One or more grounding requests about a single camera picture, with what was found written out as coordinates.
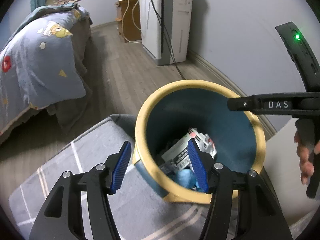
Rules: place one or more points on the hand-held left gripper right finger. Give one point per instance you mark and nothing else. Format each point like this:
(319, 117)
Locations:
(197, 165)

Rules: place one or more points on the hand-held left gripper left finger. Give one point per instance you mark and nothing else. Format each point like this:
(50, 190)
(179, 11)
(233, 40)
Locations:
(122, 165)

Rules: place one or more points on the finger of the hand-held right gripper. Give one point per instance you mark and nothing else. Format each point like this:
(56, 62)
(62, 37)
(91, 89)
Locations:
(260, 104)

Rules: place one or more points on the blue face mask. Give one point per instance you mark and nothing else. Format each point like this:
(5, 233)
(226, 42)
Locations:
(185, 177)

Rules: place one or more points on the green white medicine box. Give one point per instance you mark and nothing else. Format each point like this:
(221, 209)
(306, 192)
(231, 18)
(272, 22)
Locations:
(180, 152)

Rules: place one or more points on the yellow rimmed teal bin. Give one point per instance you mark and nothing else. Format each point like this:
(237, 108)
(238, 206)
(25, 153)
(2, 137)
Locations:
(225, 135)

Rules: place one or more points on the person's right hand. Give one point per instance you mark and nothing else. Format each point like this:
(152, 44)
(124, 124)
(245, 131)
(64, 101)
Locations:
(305, 167)

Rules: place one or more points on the grey checked mat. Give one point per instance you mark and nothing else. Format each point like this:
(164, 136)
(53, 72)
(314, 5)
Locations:
(75, 180)

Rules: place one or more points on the white air purifier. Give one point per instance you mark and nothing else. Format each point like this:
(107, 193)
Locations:
(180, 25)

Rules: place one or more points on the grey bed sheet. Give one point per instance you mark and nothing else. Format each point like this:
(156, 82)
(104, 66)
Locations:
(82, 55)

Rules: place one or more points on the bed with blue duvet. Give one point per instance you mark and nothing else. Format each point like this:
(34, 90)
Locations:
(32, 67)

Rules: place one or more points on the wooden cabinet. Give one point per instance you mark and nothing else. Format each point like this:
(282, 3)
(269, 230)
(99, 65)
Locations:
(132, 25)

